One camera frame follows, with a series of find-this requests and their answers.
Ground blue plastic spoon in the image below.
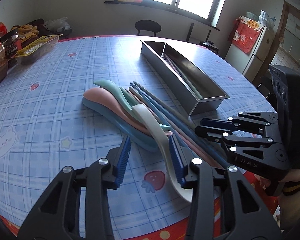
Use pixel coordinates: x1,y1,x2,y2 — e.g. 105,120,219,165
82,97,159,152

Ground blue plaid table mat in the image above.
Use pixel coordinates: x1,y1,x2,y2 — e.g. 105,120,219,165
0,36,190,239

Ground black round stool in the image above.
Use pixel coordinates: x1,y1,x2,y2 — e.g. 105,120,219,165
135,20,162,37

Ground person's right hand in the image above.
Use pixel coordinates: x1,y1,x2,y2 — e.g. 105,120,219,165
255,167,300,188

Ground dark blue chopstick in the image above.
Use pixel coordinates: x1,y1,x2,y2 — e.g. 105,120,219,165
129,82,230,168
130,82,193,139

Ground yellow packaged food tray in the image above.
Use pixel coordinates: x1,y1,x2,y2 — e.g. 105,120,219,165
13,34,62,66

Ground white refrigerator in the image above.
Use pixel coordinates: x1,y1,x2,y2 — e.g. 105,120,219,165
225,25,274,82

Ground pink plastic spoon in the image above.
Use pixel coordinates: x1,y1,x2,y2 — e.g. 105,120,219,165
83,87,173,137

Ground black side chair with bag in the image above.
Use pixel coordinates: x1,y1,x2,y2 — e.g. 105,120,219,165
29,17,72,39

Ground pink chopstick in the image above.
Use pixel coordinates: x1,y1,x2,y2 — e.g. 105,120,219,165
121,88,223,169

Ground red cloth on refrigerator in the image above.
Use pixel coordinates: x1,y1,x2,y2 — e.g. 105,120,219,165
228,16,264,54

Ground forearm in white sleeve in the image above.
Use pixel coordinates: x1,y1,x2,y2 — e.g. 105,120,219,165
278,191,300,230

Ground stainless steel utensil tray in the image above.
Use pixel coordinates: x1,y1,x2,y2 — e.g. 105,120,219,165
141,41,230,116

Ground teal plastic spoon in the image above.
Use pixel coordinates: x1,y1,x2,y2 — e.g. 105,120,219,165
92,79,172,132

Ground dark sauce jar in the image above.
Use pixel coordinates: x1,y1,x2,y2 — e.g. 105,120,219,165
0,29,21,59

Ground black electric pressure cooker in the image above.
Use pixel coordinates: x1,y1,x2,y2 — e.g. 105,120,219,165
199,41,219,55

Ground black metal rack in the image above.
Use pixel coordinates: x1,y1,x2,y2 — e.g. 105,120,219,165
186,23,211,44

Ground yellow snack packages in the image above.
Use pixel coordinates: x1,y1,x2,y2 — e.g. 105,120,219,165
11,24,39,47

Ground cream white plastic spoon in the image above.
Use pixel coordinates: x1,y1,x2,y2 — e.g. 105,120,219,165
132,104,193,203

